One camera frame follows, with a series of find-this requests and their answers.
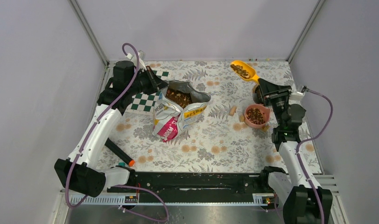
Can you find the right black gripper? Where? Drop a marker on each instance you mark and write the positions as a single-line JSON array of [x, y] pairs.
[[273, 92]]

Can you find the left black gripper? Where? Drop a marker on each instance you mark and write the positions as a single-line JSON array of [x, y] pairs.
[[159, 83]]

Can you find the yellow plastic scoop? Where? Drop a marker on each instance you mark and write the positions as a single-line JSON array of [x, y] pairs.
[[245, 71]]

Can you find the cat food bag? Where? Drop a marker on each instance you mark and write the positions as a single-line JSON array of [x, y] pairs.
[[178, 106]]

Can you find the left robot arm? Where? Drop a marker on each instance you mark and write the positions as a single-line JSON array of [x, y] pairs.
[[78, 172]]

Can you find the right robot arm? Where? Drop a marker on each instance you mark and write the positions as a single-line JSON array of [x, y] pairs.
[[301, 196]]

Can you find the black empty bowl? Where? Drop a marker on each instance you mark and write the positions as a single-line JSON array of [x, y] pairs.
[[257, 96]]

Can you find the green white chessboard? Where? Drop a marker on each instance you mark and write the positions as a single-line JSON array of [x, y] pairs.
[[142, 103]]

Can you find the pink bowl with kibble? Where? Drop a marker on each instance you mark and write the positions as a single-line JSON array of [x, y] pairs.
[[256, 116]]

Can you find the wooden cork cylinder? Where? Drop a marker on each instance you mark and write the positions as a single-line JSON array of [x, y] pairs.
[[232, 110]]

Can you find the wooden block near bowl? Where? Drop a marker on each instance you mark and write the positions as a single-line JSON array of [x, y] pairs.
[[265, 128]]

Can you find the floral tablecloth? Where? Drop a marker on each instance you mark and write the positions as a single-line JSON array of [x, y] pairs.
[[218, 142]]

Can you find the black marker orange cap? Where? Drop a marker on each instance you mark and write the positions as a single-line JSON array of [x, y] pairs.
[[120, 153]]

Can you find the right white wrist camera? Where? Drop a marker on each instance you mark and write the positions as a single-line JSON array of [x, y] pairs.
[[299, 94]]

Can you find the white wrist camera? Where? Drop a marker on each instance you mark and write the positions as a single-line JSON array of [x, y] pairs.
[[299, 94], [137, 60]]

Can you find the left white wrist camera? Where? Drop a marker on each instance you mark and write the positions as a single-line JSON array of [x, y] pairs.
[[137, 60]]

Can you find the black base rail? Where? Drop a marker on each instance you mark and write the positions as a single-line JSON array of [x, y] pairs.
[[197, 188]]

